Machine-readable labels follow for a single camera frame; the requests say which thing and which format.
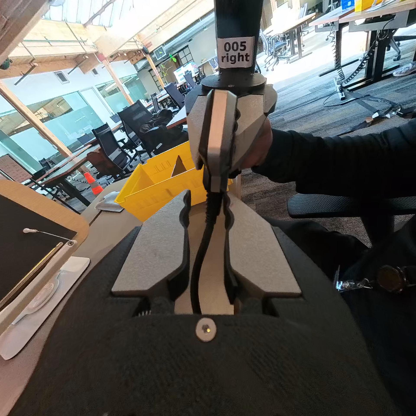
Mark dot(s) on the orange traffic cone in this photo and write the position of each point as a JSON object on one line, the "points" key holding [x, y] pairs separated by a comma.
{"points": [[94, 185]]}

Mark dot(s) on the yellow plastic bin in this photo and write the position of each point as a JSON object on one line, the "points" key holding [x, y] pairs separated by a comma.
{"points": [[156, 195]]}

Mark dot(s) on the black badge reel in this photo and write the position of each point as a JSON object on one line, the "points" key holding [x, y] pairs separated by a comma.
{"points": [[390, 279]]}

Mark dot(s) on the black board on white stand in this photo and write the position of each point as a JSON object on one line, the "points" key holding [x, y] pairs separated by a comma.
{"points": [[19, 243]]}

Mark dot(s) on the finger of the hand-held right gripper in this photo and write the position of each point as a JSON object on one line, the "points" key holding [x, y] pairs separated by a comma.
{"points": [[248, 123], [219, 130]]}

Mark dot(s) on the brown perforated board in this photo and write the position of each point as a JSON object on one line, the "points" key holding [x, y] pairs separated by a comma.
{"points": [[13, 167]]}

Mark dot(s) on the white tethered pin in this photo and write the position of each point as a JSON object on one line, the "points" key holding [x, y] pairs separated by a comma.
{"points": [[29, 230]]}

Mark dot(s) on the person's black trouser leg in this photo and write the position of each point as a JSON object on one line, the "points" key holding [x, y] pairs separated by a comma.
{"points": [[308, 240]]}

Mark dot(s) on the metal hdmi port hub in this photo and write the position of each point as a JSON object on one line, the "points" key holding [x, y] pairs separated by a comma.
{"points": [[208, 211]]}

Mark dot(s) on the person's right forearm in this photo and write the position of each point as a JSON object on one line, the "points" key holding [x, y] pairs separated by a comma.
{"points": [[325, 156]]}

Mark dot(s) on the grey flat pad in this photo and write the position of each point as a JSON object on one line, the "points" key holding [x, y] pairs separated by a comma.
{"points": [[109, 203]]}

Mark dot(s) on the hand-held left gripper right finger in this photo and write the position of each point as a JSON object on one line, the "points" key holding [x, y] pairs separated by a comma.
{"points": [[260, 256]]}

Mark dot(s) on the person's right hand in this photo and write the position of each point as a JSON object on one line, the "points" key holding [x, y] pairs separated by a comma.
{"points": [[265, 146]]}

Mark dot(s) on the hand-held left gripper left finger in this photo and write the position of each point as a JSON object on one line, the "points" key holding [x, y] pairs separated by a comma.
{"points": [[152, 256]]}

